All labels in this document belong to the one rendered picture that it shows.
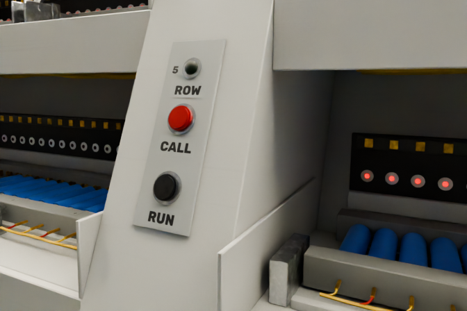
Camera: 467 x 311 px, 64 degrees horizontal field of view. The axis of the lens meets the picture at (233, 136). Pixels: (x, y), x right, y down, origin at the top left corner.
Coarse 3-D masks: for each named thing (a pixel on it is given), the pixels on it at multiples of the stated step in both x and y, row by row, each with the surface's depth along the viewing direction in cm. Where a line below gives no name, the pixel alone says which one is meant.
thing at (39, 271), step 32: (32, 160) 53; (64, 160) 50; (96, 160) 48; (96, 224) 24; (0, 256) 29; (32, 256) 29; (64, 256) 29; (0, 288) 27; (32, 288) 25; (64, 288) 24
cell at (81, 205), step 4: (100, 196) 38; (104, 196) 39; (88, 200) 37; (92, 200) 37; (96, 200) 38; (100, 200) 38; (104, 200) 38; (76, 204) 36; (80, 204) 36; (84, 204) 36; (88, 204) 36; (92, 204) 37; (96, 204) 37; (76, 208) 35; (80, 208) 35; (84, 208) 36
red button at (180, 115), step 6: (174, 108) 23; (180, 108) 23; (186, 108) 23; (174, 114) 23; (180, 114) 23; (186, 114) 23; (168, 120) 23; (174, 120) 23; (180, 120) 23; (186, 120) 23; (174, 126) 23; (180, 126) 23; (186, 126) 23
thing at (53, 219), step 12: (12, 204) 34; (24, 204) 34; (36, 204) 34; (48, 204) 34; (12, 216) 34; (24, 216) 34; (36, 216) 33; (48, 216) 32; (60, 216) 32; (72, 216) 31; (84, 216) 31; (0, 228) 32; (36, 228) 33; (48, 228) 32; (60, 228) 32; (72, 228) 31; (48, 240) 30; (60, 240) 30
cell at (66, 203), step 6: (90, 192) 40; (96, 192) 40; (102, 192) 41; (72, 198) 38; (78, 198) 38; (84, 198) 39; (90, 198) 39; (54, 204) 36; (60, 204) 36; (66, 204) 37; (72, 204) 37
